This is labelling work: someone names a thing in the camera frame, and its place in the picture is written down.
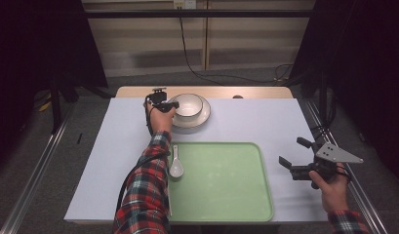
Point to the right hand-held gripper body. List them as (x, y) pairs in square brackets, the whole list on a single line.
[(333, 153)]

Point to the person's left hand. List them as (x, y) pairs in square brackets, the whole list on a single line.
[(161, 122)]

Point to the green plastic tray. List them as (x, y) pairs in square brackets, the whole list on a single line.
[(223, 185)]

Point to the person's right hand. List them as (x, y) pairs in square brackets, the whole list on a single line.
[(335, 195)]

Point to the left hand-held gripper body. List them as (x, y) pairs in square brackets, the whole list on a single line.
[(158, 99)]

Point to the white chopstick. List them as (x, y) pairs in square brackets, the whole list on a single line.
[(170, 206)]

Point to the small black stick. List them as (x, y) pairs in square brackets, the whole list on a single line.
[(79, 138)]

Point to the black horizontal metal bar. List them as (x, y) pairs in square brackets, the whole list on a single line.
[(219, 13)]

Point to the white ceramic spoon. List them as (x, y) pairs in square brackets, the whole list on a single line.
[(176, 169)]

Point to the dark curtain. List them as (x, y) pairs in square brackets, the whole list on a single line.
[(31, 58), (366, 65)]

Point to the wooden vertical wall strip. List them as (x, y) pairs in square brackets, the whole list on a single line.
[(206, 39)]

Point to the white ceramic bowl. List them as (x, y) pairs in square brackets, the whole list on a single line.
[(191, 104)]

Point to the white wall socket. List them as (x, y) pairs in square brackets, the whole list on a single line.
[(184, 4)]

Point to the black metal stand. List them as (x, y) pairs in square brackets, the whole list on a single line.
[(55, 107), (323, 97)]

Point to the white ceramic plate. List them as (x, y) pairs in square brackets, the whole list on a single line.
[(202, 119)]

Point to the pale table cover sheet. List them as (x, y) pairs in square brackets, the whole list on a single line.
[(252, 123)]

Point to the small dark round thing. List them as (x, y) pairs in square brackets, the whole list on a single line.
[(237, 96)]

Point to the metal floor rail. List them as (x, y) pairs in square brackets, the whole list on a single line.
[(37, 175), (366, 201)]

